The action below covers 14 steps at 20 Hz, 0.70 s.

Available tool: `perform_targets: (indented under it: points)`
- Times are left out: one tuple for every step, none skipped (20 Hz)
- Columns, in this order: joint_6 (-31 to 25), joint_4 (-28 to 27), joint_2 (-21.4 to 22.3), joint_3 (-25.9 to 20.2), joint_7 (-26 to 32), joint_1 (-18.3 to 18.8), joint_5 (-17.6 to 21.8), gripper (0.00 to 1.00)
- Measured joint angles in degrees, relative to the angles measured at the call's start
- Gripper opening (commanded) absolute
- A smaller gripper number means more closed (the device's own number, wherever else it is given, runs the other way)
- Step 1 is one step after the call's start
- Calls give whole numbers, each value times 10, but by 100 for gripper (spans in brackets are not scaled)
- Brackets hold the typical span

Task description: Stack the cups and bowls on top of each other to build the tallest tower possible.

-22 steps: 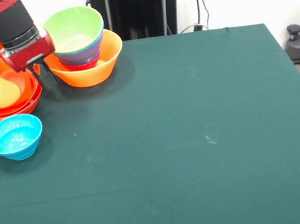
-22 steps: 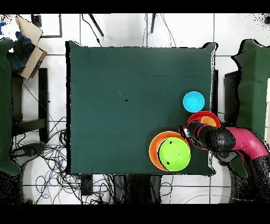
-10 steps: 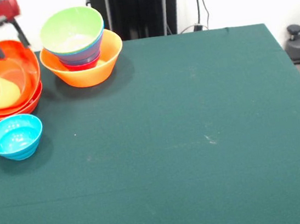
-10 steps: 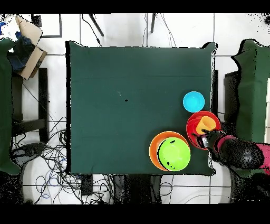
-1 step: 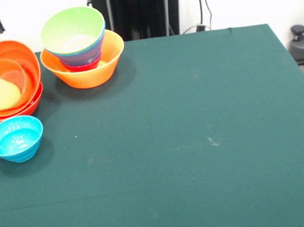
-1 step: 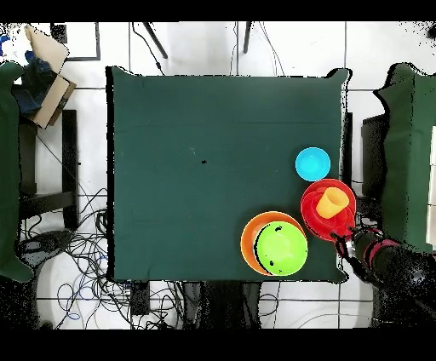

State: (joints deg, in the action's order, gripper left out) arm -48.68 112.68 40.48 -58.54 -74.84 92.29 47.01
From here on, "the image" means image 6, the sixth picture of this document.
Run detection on dark blue cloth bag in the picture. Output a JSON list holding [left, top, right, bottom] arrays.
[[11, 50, 59, 117]]

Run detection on large orange plastic bowl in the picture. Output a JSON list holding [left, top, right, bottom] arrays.
[[240, 210, 307, 278]]

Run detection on small cyan plastic bowl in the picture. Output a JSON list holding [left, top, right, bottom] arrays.
[[295, 146, 332, 182]]

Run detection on dark green tablecloth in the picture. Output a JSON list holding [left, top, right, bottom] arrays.
[[105, 65, 352, 284]]

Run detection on black stool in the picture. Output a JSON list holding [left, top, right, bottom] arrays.
[[18, 108, 81, 232]]

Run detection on black pedestal foot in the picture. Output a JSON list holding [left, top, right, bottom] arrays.
[[16, 229, 74, 260]]

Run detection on green plastic bowl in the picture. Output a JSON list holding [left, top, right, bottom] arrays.
[[254, 221, 309, 278]]

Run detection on black tripod leg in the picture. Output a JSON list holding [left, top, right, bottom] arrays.
[[142, 21, 169, 60], [242, 21, 254, 54]]

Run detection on tangle of floor cables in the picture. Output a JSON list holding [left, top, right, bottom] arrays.
[[16, 186, 202, 329]]

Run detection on yellow plastic cup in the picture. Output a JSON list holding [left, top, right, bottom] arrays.
[[315, 186, 351, 220]]

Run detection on cardboard box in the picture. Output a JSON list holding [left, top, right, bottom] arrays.
[[23, 24, 77, 130]]

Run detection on white box stack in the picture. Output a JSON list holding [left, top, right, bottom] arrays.
[[425, 125, 436, 251]]

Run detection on green cloth covered side table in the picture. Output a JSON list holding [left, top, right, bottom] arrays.
[[0, 60, 35, 284], [370, 62, 436, 255]]

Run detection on black floor frame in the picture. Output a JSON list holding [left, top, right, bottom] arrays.
[[50, 21, 101, 62]]

